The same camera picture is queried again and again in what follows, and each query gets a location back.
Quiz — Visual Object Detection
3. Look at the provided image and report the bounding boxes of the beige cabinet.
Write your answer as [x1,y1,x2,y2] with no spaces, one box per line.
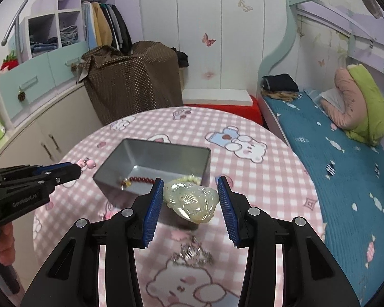
[0,83,103,171]

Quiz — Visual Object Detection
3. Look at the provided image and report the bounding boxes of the pale bead bracelet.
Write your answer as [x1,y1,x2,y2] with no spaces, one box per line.
[172,174,201,183]

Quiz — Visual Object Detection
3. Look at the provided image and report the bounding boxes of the blue printed bed sheet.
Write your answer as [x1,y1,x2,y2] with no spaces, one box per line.
[264,89,384,306]

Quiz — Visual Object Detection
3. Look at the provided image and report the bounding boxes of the silver tiara hair clip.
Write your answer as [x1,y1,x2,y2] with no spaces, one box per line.
[171,236,215,268]

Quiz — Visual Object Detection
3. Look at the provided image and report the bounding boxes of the red strawberry plush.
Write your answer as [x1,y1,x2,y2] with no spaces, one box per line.
[1,54,19,71]

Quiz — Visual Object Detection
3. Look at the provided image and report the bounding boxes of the white cubby shelf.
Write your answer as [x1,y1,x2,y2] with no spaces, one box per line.
[18,0,116,62]

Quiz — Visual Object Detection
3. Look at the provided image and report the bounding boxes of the white wardrobe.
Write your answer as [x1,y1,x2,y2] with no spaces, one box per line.
[137,0,292,92]

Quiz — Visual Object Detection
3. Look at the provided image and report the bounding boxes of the grey metal box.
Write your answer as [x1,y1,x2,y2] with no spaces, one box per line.
[92,139,211,231]

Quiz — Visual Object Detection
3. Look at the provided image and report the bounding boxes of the light blue drawer unit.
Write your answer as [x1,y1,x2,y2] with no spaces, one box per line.
[0,41,89,123]

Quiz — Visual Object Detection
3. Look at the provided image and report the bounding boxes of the black cloth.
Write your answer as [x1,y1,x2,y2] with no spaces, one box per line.
[175,49,189,69]

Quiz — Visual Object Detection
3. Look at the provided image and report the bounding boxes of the brown dotted fabric cover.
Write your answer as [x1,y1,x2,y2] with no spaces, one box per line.
[81,40,184,126]

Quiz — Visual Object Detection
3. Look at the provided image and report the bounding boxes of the folded blue jeans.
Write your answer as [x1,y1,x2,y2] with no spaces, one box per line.
[30,37,58,56]

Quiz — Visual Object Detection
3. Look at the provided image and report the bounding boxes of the red bead bracelet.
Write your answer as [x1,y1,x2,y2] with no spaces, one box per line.
[118,177,157,189]

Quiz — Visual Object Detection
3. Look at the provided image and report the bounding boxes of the white pillow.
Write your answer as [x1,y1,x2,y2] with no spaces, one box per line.
[318,89,344,110]

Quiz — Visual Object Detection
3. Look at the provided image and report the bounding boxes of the white board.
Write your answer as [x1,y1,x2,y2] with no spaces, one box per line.
[182,89,254,106]

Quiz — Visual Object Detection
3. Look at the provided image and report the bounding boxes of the person's left hand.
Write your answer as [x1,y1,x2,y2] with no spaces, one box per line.
[0,222,15,267]

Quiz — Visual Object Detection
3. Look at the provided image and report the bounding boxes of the pink and green pillow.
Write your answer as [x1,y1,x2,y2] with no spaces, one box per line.
[320,64,384,147]

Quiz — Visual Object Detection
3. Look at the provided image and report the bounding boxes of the pale green jade pendant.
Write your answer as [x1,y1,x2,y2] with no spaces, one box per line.
[163,179,220,223]

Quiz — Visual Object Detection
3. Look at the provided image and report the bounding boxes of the tan fringed cloth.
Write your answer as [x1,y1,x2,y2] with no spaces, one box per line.
[266,91,299,102]

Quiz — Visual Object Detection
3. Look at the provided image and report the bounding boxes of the dark folded clothes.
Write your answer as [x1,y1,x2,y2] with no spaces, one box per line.
[262,74,299,93]

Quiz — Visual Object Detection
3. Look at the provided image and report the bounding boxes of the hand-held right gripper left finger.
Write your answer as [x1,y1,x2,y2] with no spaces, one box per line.
[20,177,165,307]

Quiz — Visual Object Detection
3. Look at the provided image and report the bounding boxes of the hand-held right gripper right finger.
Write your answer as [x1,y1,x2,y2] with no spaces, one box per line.
[215,175,362,307]

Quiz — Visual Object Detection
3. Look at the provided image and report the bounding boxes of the red cloth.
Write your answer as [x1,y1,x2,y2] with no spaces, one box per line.
[183,95,263,124]

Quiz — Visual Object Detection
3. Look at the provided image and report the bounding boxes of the grey metal handrail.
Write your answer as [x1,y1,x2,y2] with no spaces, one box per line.
[1,0,52,46]

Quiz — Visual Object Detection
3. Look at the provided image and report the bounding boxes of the pink charm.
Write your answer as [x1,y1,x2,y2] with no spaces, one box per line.
[76,157,97,170]

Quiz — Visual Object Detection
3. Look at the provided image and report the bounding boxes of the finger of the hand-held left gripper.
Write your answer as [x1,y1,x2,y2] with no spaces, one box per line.
[0,169,83,196]
[0,162,81,182]

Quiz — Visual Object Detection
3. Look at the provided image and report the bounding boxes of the folded light blue clothes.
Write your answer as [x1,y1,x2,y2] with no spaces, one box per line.
[60,25,79,47]

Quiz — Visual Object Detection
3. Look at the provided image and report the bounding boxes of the pale green bunk bed frame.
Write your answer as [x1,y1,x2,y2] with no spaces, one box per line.
[259,0,376,103]

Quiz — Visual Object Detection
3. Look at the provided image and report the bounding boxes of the hanging clothes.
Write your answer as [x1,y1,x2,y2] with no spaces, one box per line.
[81,1,134,56]

